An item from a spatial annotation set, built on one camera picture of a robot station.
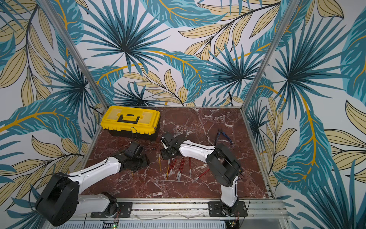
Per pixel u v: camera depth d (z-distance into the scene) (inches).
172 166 34.7
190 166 34.7
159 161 35.4
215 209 28.8
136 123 34.6
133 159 26.6
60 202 15.9
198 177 33.0
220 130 40.9
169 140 27.7
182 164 35.3
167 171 33.8
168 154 31.1
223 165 19.0
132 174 33.7
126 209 28.9
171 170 34.0
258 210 30.0
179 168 34.6
